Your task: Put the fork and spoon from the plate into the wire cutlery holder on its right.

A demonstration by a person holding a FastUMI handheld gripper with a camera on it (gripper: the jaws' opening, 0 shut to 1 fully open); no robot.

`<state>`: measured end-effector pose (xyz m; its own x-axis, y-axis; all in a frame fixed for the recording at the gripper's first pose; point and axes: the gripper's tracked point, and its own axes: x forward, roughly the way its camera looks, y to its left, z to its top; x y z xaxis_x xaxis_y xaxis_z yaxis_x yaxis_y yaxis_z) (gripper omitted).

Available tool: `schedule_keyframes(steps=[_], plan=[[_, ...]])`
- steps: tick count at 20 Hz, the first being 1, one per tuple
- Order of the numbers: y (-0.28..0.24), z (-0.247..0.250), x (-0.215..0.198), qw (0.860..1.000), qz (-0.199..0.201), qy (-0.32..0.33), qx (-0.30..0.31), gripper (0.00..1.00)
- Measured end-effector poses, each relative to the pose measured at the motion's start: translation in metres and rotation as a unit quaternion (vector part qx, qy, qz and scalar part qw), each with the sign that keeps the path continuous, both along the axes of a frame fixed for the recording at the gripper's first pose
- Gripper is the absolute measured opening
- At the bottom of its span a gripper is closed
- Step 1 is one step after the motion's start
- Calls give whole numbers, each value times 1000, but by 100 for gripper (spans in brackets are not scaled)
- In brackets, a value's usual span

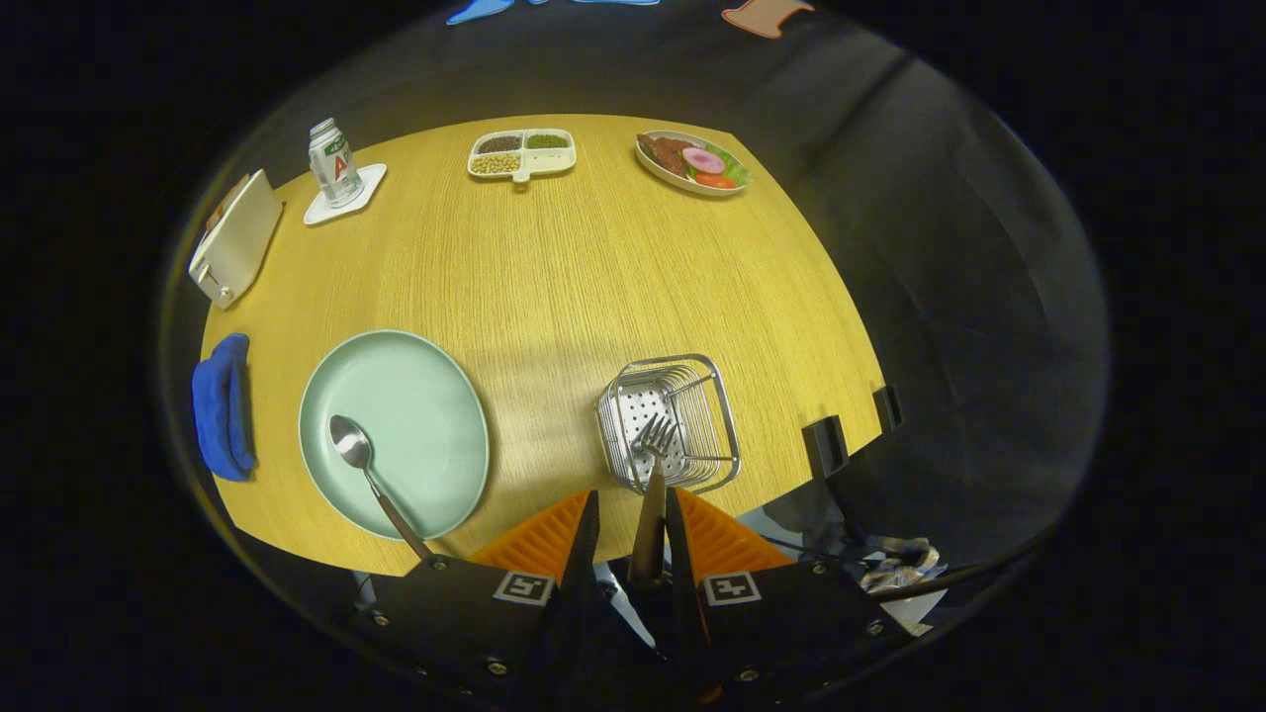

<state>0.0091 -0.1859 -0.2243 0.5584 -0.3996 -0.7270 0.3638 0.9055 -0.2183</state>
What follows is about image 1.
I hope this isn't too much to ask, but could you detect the metal fork with dark handle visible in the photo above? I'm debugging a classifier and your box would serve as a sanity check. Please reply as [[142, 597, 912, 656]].
[[627, 415, 679, 592]]

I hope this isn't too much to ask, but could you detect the metal spoon with dark handle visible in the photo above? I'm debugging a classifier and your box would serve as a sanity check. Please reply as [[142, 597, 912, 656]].
[[328, 414, 434, 562]]

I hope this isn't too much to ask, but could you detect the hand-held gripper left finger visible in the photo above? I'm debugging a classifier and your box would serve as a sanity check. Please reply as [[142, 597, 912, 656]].
[[346, 489, 634, 712]]

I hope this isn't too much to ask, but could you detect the white square coaster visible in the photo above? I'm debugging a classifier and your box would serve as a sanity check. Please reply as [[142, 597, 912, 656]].
[[303, 163, 388, 226]]

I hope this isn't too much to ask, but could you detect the pale green plate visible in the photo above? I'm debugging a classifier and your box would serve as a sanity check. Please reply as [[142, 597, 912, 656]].
[[299, 329, 491, 542]]

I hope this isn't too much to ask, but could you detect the white toaster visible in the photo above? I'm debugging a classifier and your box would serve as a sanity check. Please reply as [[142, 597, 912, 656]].
[[188, 168, 286, 311]]

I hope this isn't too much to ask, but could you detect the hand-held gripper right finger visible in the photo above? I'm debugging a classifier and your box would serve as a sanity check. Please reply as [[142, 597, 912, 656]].
[[665, 487, 916, 709]]

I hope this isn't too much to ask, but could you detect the white plate of food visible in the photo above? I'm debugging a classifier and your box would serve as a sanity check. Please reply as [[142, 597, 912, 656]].
[[635, 131, 753, 198]]

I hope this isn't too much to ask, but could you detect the white milk bottle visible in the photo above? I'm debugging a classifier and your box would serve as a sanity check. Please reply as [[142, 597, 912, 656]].
[[308, 118, 365, 209]]

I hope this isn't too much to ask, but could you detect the white divided dish with beans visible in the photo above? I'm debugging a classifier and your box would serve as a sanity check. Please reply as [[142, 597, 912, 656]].
[[467, 129, 578, 185]]

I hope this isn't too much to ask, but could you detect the blue cloth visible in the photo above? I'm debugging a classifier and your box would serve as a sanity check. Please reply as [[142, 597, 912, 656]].
[[191, 333, 257, 483]]

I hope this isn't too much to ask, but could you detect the metal wire basket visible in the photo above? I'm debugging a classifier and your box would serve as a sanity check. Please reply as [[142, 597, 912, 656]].
[[595, 354, 742, 494]]

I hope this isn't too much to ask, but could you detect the brown toast slice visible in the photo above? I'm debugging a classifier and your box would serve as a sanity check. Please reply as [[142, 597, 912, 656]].
[[206, 174, 250, 233]]

